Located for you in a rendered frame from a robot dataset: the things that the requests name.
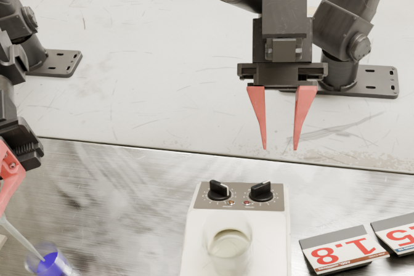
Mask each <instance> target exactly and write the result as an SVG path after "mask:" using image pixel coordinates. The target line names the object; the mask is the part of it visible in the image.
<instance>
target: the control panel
mask: <svg viewBox="0 0 414 276"><path fill-rule="evenodd" d="M221 183H223V184H225V185H228V186H229V190H230V191H231V196H230V198H228V199H226V200H223V201H214V200H211V199H209V198H208V191H209V190H210V187H209V182H201V184H200V188H199V191H198V194H197V197H196V200H195V203H194V206H193V208H194V209H224V208H232V209H236V210H245V211H285V203H284V189H283V184H278V183H271V192H272V193H273V198H272V199H271V200H269V201H266V202H256V201H253V200H251V199H250V198H249V193H250V191H251V187H252V186H254V185H256V184H259V183H249V182H221ZM229 200H233V201H234V203H232V204H230V203H228V202H229ZM246 200H248V201H249V202H250V203H249V204H244V203H243V202H244V201H246Z"/></svg>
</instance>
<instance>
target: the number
mask: <svg viewBox="0 0 414 276"><path fill-rule="evenodd" d="M380 235H382V236H383V237H384V238H385V239H386V240H387V241H388V242H389V243H390V244H392V245H393V246H394V247H395V248H396V249H397V248H401V247H405V246H409V245H414V225H411V226H408V227H404V228H400V229H395V230H391V231H388V232H383V233H380Z"/></svg>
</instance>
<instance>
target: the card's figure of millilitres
mask: <svg viewBox="0 0 414 276"><path fill-rule="evenodd" d="M380 252H383V250H382V249H381V248H380V247H379V246H378V245H377V244H376V243H375V242H374V241H373V240H372V239H371V238H370V237H369V236H366V237H362V238H357V239H354V240H349V241H344V242H341V243H337V244H334V245H329V246H324V247H321V248H316V249H313V250H309V251H306V253H307V254H308V255H309V257H310V258H311V260H312V262H313V263H314V265H315V266H316V268H318V267H323V266H327V265H330V264H335V263H338V262H343V261H348V260H351V259H355V258H360V257H363V256H368V255H371V254H376V253H380Z"/></svg>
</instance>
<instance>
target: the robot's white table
mask: <svg viewBox="0 0 414 276"><path fill-rule="evenodd" d="M20 2H21V3H22V5H23V7H24V6H26V7H27V6H30V7H31V9H32V10H33V12H34V15H35V17H36V21H37V24H38V33H36V35H37V37H38V39H39V41H40V43H41V45H42V46H43V47H45V48H46V49H61V50H74V51H81V53H82V55H83V58H82V59H81V61H80V63H79V65H78V67H77V69H76V70H75V72H74V74H73V76H71V77H70V78H56V77H46V76H28V75H25V78H26V82H24V83H21V84H17V85H15V86H14V95H15V106H16V107H17V116H21V117H24V119H25V120H26V122H27V123H28V125H29V126H30V128H31V129H32V130H33V132H34V133H35V135H36V137H39V138H45V139H57V140H69V141H76V142H88V143H95V144H107V145H119V146H125V147H137V148H149V149H156V150H168V151H175V152H187V153H199V154H205V155H217V156H229V157H236V158H248V159H255V160H267V161H279V162H286V163H297V164H309V165H316V166H328V167H335V168H347V169H359V170H366V171H378V172H384V173H396V174H408V175H414V0H380V1H379V4H378V7H377V10H376V14H375V16H374V17H373V19H372V21H371V22H370V23H372V24H374V27H373V28H372V30H371V32H370V33H369V35H368V36H367V37H368V38H369V40H370V42H371V45H370V46H371V52H370V53H369V54H368V55H366V56H365V57H364V58H363V59H361V60H360V61H359V64H360V65H384V66H393V67H396V68H397V72H398V79H399V91H400V92H399V96H398V98H396V99H377V98H367V97H348V96H338V95H320V94H316V95H315V97H314V100H313V102H312V105H311V106H310V109H309V111H308V113H307V116H306V118H305V120H304V122H303V125H302V129H301V135H300V138H299V143H298V148H297V150H293V128H294V106H295V94H296V93H292V92H280V91H266V90H265V103H266V131H267V147H266V150H264V149H263V146H262V139H261V132H260V128H259V123H258V119H257V118H256V114H255V112H254V109H253V106H252V104H251V101H250V98H249V96H248V93H247V91H246V87H247V83H253V79H245V80H244V81H241V80H240V79H239V76H237V64H238V63H252V45H253V18H258V14H254V13H252V12H249V11H247V10H244V9H241V8H239V7H236V6H233V5H231V4H228V3H226V2H222V1H220V0H20ZM320 2H321V0H307V16H308V17H312V16H313V15H314V13H315V11H316V10H317V8H318V6H319V4H320Z"/></svg>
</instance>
